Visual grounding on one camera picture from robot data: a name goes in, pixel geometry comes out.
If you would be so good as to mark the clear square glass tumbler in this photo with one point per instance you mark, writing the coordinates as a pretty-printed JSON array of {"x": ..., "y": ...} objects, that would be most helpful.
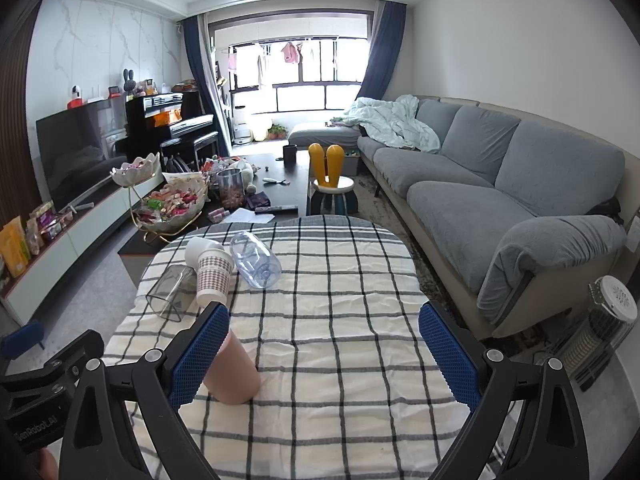
[{"x": 172, "y": 292}]

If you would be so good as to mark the grey rabbit figurine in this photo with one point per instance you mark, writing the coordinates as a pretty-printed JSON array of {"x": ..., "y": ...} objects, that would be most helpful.
[{"x": 129, "y": 82}]

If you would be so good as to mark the white television cabinet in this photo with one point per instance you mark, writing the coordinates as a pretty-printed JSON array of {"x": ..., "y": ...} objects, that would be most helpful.
[{"x": 75, "y": 245}]

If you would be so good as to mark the tiered shell snack tray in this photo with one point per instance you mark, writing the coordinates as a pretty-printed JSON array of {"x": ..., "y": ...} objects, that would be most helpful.
[{"x": 170, "y": 202}]

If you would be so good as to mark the black mug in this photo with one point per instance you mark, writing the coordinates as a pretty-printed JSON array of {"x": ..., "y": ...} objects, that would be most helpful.
[{"x": 290, "y": 154}]

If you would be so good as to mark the white robot vacuum station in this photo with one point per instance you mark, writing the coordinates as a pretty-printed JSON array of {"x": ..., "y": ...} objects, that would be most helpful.
[{"x": 242, "y": 125}]

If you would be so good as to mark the black upright piano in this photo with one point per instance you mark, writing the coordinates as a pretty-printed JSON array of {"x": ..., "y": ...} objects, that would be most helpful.
[{"x": 170, "y": 115}]

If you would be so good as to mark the potted plant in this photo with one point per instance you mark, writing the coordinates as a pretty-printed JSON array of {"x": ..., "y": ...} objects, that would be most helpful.
[{"x": 277, "y": 132}]

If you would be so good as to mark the black coffee table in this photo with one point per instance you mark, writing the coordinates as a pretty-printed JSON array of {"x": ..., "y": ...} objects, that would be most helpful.
[{"x": 282, "y": 195}]

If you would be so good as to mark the blue padded stool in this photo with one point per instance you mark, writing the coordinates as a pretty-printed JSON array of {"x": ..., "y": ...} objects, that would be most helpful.
[{"x": 22, "y": 337}]

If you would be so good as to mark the white brown patterned paper cup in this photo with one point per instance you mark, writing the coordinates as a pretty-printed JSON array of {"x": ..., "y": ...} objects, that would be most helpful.
[{"x": 214, "y": 275}]

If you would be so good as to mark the electric room heater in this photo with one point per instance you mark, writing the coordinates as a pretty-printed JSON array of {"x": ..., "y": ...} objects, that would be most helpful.
[{"x": 600, "y": 330}]

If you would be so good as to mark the yellow rabbit ear stool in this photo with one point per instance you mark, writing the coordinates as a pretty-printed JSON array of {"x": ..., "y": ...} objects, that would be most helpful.
[{"x": 327, "y": 165}]

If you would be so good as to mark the grey sofa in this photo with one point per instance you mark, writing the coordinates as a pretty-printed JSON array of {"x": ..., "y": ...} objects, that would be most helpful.
[{"x": 450, "y": 195}]

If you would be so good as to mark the blue curtain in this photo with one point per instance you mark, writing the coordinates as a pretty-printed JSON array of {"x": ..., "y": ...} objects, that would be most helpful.
[
  {"x": 382, "y": 55},
  {"x": 197, "y": 75}
]

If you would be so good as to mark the clear plastic cup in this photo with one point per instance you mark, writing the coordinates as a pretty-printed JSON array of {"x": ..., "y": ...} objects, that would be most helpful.
[{"x": 257, "y": 260}]

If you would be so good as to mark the pink cup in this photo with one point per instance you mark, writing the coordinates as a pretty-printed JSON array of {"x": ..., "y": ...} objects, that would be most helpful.
[{"x": 235, "y": 375}]

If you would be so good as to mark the white security camera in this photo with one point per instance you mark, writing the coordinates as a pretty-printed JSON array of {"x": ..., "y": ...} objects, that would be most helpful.
[{"x": 76, "y": 94}]

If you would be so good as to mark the clear jar of nuts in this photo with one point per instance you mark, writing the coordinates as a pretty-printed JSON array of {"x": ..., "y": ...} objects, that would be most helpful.
[{"x": 230, "y": 187}]

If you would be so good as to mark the light green blanket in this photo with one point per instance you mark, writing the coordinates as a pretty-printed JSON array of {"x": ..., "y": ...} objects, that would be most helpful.
[{"x": 395, "y": 122}]

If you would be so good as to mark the black piano bench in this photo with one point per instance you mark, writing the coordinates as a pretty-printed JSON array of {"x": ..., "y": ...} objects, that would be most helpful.
[{"x": 192, "y": 142}]

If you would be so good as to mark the black cushion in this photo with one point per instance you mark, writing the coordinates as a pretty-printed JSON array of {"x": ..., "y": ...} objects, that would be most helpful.
[{"x": 607, "y": 210}]

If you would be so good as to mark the pink hanging garment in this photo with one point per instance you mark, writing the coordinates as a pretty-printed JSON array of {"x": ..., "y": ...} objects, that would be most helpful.
[{"x": 290, "y": 53}]

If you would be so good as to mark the checked white tablecloth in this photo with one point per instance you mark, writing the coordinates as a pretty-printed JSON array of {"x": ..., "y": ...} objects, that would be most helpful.
[{"x": 325, "y": 335}]

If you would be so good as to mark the grey remote control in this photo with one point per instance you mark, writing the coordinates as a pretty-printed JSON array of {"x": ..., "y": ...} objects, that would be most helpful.
[{"x": 276, "y": 209}]

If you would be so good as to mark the yellow snack bag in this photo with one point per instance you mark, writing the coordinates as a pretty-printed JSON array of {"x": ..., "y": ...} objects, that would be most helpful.
[{"x": 14, "y": 247}]

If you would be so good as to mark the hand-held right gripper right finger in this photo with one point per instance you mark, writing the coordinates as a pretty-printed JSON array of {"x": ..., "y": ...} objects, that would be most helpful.
[{"x": 447, "y": 360}]

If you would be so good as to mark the plain white cup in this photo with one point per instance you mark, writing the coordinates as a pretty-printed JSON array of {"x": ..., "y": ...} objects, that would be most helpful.
[{"x": 197, "y": 250}]

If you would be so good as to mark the flat screen television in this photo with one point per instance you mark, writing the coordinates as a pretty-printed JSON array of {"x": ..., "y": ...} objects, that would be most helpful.
[{"x": 75, "y": 150}]

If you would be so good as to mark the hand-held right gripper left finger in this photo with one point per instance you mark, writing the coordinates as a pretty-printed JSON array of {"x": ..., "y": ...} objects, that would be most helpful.
[{"x": 197, "y": 355}]

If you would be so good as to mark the person's left hand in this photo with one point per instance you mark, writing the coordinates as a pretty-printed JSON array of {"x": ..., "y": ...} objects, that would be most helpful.
[{"x": 46, "y": 466}]

